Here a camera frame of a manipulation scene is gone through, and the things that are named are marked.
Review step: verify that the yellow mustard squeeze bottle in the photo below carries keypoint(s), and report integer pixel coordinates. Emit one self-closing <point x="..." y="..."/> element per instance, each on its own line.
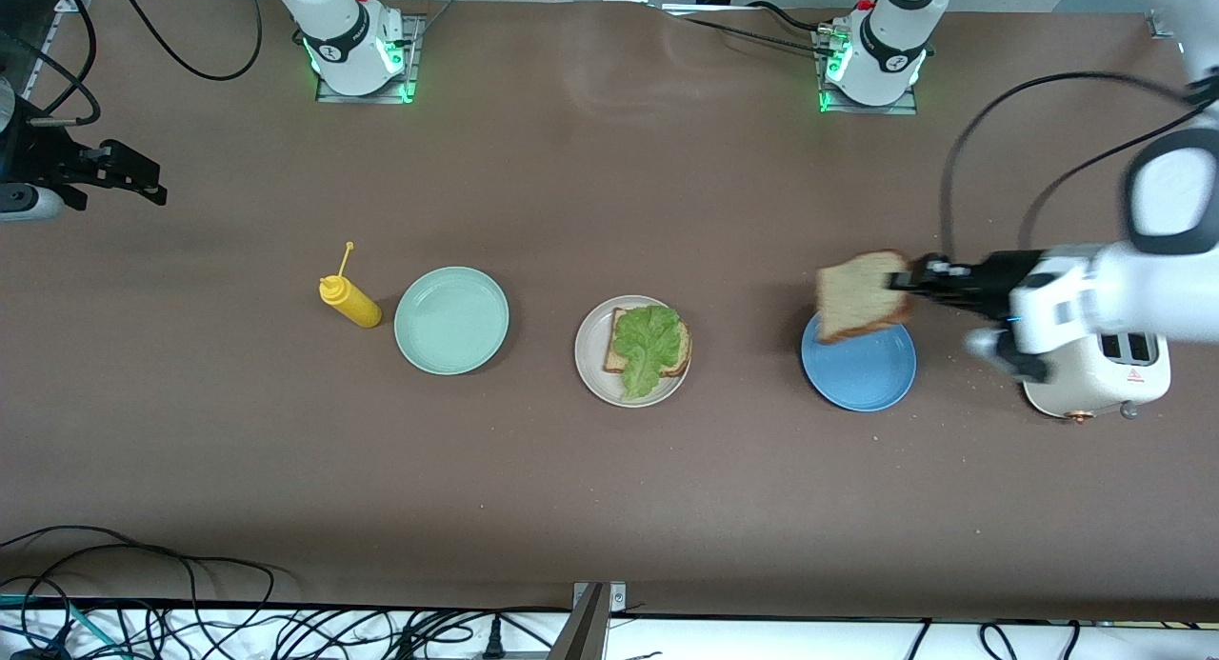
<point x="354" y="303"/>

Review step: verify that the green lettuce leaf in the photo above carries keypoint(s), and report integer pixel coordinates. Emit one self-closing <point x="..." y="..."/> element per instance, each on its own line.
<point x="648" y="341"/>

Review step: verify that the mint green plate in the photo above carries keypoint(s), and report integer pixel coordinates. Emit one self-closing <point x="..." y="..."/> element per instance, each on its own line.
<point x="450" y="320"/>

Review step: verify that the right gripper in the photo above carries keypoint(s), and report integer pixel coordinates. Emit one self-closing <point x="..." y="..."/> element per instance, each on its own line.
<point x="38" y="155"/>

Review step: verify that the blue plate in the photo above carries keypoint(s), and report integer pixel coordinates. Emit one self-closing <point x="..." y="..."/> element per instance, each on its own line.
<point x="857" y="374"/>

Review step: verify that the metal table bracket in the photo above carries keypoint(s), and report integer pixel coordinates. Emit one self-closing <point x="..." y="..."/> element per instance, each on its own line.
<point x="586" y="631"/>

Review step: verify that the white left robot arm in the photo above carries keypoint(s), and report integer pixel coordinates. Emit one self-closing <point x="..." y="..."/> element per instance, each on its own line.
<point x="890" y="50"/>

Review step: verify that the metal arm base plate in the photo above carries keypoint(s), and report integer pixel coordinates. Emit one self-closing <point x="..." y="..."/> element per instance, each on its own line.
<point x="416" y="60"/>
<point x="871" y="110"/>

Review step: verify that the cream white toaster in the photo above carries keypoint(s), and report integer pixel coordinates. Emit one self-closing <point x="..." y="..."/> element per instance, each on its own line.
<point x="1105" y="379"/>

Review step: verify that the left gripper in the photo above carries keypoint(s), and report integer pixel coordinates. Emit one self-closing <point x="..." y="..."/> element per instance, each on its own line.
<point x="990" y="279"/>

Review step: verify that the black power plug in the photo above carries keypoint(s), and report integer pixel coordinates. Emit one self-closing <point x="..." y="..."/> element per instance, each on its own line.
<point x="492" y="636"/>

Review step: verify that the beige plate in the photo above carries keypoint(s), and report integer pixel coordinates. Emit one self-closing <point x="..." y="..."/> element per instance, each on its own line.
<point x="595" y="379"/>

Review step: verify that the brown bread slice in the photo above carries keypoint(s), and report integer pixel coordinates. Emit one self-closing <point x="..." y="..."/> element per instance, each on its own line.
<point x="857" y="298"/>
<point x="676" y="363"/>

